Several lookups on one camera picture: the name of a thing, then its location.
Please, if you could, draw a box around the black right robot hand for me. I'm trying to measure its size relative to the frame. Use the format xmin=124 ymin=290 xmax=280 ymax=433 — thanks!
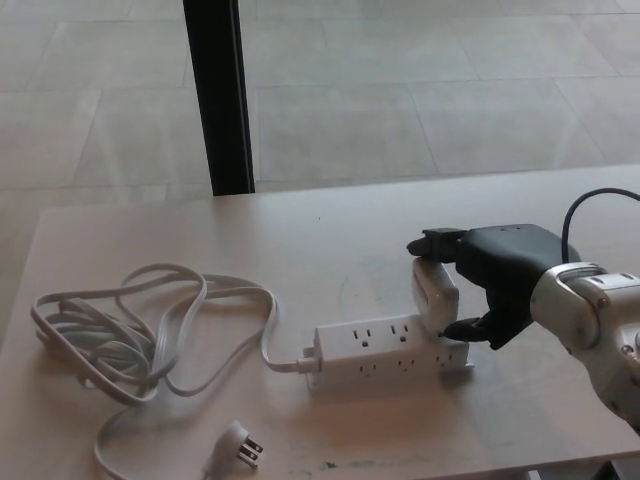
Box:
xmin=405 ymin=224 xmax=584 ymax=351

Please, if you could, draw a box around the white square charger adapter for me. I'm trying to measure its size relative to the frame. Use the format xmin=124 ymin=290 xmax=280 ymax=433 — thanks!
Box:
xmin=409 ymin=257 xmax=460 ymax=337

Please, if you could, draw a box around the white six-outlet power strip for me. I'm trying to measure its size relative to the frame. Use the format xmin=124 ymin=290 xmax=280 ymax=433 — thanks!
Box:
xmin=299 ymin=313 xmax=475 ymax=395

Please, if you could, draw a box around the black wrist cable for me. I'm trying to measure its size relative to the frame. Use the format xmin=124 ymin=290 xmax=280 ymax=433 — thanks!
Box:
xmin=561 ymin=187 xmax=640 ymax=264

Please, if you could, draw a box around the white power cord with plug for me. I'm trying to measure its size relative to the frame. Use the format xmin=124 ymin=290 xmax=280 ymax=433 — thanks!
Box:
xmin=30 ymin=263 xmax=314 ymax=480

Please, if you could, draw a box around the black vertical window frame post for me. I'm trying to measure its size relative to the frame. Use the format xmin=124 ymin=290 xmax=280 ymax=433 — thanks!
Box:
xmin=182 ymin=0 xmax=257 ymax=197

